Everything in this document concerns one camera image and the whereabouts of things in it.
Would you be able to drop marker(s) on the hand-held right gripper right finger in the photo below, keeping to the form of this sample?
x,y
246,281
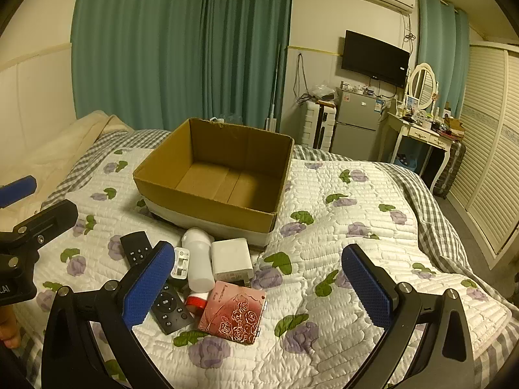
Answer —
x,y
367,289

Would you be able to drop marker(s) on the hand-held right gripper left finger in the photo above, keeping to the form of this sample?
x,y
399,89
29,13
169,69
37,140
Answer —
x,y
148,287

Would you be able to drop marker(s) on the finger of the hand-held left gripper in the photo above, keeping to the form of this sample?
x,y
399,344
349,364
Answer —
x,y
16,191
46,219

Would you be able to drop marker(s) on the person's left hand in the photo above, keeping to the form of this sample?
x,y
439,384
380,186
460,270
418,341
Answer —
x,y
7,328

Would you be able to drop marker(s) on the long black remote control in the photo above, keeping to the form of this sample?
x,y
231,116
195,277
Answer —
x,y
172,310

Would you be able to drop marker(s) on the small white device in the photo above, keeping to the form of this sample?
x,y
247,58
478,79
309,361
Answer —
x,y
181,264

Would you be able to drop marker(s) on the short black remote control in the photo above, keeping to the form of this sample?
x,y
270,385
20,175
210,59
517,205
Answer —
x,y
136,247

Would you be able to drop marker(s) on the red and white tape roll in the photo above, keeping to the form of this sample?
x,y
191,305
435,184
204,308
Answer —
x,y
195,303

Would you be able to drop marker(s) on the cream blanket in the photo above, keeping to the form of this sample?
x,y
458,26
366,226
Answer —
x,y
52,150

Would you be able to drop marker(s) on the white plastic bottle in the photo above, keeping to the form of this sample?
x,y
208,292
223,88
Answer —
x,y
199,259

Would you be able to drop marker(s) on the white floral quilt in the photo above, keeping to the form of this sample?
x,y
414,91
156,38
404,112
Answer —
x,y
344,227

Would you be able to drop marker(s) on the white power adapter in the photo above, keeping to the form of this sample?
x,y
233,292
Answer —
x,y
231,259

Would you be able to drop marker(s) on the pink rose print box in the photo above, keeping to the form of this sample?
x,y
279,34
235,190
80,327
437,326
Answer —
x,y
233,312

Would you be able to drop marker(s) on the blue plastic bin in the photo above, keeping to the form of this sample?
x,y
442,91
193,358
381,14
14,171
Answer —
x,y
405,161

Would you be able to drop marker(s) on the dark suitcase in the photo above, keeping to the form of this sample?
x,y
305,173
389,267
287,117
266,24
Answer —
x,y
450,170

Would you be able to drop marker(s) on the silver refrigerator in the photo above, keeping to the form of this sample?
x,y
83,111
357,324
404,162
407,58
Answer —
x,y
357,129

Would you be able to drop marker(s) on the white dressing table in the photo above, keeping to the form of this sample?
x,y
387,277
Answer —
x,y
421,131

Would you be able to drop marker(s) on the small brown cardboard box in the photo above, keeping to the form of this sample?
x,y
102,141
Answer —
x,y
455,125

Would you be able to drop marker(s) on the white louvered wardrobe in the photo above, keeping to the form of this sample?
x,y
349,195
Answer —
x,y
490,150

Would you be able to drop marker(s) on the oval white framed mirror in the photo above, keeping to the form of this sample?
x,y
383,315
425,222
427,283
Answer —
x,y
422,85

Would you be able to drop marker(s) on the wide green curtain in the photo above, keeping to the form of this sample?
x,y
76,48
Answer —
x,y
182,48

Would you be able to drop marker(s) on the white pole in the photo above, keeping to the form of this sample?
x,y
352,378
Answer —
x,y
275,89

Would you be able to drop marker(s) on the narrow green curtain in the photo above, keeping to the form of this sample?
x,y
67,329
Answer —
x,y
442,48

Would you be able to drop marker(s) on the black wall television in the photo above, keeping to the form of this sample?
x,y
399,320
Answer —
x,y
373,58

